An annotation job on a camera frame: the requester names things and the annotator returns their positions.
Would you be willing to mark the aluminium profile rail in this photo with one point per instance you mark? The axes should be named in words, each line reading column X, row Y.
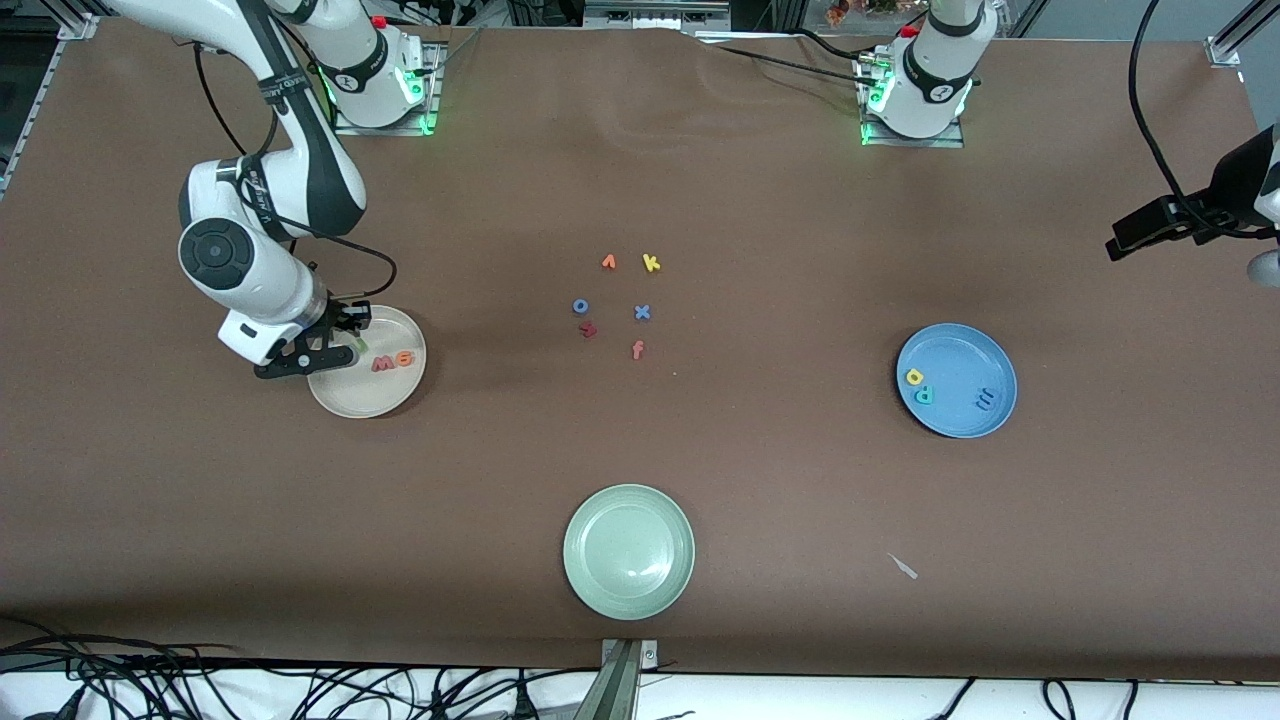
column 1222, row 48
column 40, row 100

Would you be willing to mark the small grey tape scrap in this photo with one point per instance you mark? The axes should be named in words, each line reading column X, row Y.
column 904, row 566

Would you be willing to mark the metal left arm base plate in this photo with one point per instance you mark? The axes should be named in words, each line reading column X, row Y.
column 950, row 140

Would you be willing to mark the beige brown plate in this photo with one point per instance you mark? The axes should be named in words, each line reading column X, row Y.
column 380, row 395

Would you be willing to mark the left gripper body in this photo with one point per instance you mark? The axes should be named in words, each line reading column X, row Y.
column 1228, row 184

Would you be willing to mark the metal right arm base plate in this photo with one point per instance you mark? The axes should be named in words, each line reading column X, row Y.
column 345, row 127

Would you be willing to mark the grey metal camera post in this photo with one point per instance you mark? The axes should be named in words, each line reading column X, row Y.
column 625, row 690

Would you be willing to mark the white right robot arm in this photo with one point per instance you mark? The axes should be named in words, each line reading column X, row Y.
column 260, row 285

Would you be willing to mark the pale green plate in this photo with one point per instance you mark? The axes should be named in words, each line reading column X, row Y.
column 629, row 552

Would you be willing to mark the blue plate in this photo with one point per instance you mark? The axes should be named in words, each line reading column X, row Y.
column 957, row 350

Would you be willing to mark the blue foam letter m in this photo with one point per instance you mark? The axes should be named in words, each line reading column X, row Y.
column 985, row 400

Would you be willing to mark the brown paper table cover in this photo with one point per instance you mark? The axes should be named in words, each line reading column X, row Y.
column 640, row 450

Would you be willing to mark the dried orange flowers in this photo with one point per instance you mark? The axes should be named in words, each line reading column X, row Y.
column 838, row 12

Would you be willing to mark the grey metal frame bar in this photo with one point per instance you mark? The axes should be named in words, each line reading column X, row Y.
column 650, row 15

